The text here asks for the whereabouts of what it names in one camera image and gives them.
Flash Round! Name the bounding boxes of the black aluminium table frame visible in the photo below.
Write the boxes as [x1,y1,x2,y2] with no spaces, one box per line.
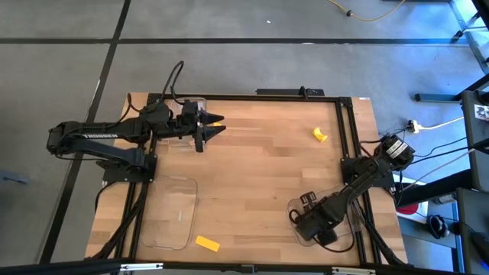
[86,92,409,268]

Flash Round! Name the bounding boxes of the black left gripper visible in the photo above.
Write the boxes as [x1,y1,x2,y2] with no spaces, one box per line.
[171,100,227,154]

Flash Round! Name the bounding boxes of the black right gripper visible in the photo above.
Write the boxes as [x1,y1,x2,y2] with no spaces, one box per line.
[296,192,341,237]

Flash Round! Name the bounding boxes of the metal rack leg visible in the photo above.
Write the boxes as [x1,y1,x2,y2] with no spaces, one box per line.
[449,0,489,76]

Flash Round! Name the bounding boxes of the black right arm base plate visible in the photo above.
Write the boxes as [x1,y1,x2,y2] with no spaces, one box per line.
[340,157,395,189]

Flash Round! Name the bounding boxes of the black flat mounting bar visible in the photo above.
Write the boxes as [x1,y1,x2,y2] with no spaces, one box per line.
[255,86,325,97]

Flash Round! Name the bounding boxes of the black extrusion bar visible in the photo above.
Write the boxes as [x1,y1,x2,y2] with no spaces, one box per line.
[0,258,489,275]

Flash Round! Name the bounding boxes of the black floor stand beam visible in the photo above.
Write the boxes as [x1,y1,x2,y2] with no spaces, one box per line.
[415,74,489,103]

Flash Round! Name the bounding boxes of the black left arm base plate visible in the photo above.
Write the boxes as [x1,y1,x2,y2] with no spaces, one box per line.
[95,151,158,184]

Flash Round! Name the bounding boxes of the wide clear plastic bin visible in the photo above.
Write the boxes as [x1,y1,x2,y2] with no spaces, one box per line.
[140,175,200,251]
[287,185,367,249]

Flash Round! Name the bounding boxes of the black headphones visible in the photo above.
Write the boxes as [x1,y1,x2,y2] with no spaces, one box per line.
[426,214,452,240]

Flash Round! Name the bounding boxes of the white fiducial marker tag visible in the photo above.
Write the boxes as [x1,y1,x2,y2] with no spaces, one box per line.
[474,103,489,121]

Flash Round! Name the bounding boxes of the red round object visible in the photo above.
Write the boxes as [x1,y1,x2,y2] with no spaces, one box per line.
[397,203,420,215]

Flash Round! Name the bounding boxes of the light grey rod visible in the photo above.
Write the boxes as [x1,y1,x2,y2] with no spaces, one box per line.
[400,148,477,192]

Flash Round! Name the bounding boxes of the black equipment box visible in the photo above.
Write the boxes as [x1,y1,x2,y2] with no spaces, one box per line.
[456,186,489,274]

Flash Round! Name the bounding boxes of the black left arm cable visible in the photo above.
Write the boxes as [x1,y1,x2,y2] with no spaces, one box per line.
[128,60,185,115]

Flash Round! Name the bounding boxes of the black cable bundle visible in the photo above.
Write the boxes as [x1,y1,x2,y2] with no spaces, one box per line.
[89,181,150,260]
[361,190,406,267]

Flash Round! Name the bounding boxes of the yellow extension cable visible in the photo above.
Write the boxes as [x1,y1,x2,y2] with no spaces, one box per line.
[327,0,406,23]

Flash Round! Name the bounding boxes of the narrow clear plastic bin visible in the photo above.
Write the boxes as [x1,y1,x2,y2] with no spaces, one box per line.
[169,96,209,149]

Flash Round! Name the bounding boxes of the silver metal bracket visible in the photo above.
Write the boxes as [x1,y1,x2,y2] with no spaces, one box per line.
[118,262,164,273]
[331,266,377,275]

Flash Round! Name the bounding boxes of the grey floor object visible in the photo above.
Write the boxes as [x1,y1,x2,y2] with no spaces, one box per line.
[0,170,30,186]

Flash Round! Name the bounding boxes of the yellow arch block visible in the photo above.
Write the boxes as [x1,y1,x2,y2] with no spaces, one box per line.
[312,127,329,144]

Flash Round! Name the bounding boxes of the black diagonal beam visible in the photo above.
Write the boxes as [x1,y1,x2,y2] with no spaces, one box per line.
[395,169,473,207]

